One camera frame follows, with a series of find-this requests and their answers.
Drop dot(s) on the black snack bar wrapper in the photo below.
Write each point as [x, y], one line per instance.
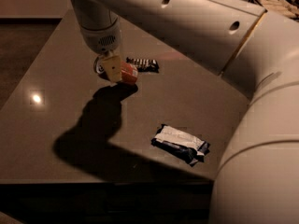
[144, 65]

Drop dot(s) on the blue white snack packet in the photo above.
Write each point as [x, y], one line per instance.
[184, 146]

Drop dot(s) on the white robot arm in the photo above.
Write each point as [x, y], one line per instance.
[255, 50]

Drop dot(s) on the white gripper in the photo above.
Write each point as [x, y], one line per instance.
[101, 40]

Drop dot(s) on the red coke can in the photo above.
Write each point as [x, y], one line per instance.
[128, 72]

